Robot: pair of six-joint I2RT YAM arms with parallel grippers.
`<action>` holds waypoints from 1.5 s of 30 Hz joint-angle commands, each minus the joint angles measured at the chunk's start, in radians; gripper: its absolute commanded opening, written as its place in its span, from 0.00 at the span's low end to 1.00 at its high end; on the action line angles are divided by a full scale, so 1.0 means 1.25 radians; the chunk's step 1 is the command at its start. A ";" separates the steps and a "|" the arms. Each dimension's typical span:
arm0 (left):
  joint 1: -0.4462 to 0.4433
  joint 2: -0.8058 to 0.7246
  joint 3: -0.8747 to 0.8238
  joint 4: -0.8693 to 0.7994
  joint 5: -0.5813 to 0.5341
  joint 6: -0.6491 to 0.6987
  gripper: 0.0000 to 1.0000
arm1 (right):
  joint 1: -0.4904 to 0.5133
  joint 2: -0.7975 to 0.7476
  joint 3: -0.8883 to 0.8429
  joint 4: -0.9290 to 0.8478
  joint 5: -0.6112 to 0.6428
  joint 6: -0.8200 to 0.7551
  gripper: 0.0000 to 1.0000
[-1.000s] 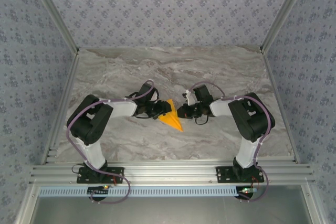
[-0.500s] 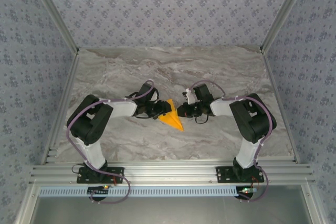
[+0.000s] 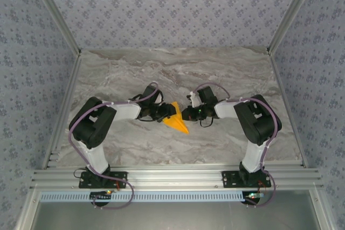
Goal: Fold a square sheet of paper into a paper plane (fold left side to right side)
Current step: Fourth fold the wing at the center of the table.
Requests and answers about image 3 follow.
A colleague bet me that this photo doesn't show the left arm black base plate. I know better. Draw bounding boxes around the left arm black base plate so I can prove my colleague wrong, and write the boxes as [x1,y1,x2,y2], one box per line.
[78,171,128,189]

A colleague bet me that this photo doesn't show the aluminium side rail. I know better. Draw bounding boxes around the aluminium side rail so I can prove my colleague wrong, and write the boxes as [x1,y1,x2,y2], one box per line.
[268,51,309,169]
[42,52,83,170]

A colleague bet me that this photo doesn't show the aluminium mounting rail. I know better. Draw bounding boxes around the aluminium mounting rail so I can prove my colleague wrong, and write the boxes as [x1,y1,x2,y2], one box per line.
[30,168,324,190]

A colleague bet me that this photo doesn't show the slotted grey cable duct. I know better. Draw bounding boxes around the slotted grey cable duct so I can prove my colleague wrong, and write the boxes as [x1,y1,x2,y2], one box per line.
[39,191,266,203]

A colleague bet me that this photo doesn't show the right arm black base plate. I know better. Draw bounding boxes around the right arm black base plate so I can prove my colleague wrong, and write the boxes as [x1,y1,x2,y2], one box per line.
[220,170,272,189]

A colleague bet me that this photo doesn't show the orange paper sheet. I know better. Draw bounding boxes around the orange paper sheet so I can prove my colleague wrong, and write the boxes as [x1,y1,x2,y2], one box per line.
[162,101,190,135]

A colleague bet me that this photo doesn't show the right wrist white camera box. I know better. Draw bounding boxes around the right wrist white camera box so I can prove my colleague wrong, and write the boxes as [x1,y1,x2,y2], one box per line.
[187,91,202,108]

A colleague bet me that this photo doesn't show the grey metal panel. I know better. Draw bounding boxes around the grey metal panel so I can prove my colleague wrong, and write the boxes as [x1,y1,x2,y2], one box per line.
[32,202,321,230]

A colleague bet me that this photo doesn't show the aluminium frame post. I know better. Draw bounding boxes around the aluminium frame post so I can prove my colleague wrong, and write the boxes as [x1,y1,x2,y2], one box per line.
[26,0,82,57]
[266,0,324,56]

